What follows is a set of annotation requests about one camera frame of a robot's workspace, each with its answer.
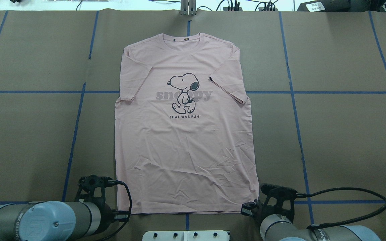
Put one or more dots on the pink Snoopy t-shirt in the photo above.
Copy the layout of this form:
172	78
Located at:
183	126

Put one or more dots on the black box white label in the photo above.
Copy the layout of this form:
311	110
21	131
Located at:
324	6

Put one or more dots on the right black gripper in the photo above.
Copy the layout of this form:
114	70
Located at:
259	212

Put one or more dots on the aluminium frame post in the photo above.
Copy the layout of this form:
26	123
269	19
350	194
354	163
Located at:
188	7

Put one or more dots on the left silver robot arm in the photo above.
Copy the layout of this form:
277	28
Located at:
87	215

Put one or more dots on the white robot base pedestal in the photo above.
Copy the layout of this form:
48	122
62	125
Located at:
195	235

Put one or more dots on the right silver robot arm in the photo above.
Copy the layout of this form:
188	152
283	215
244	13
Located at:
275	217

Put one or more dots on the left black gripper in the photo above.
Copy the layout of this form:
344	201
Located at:
108	213

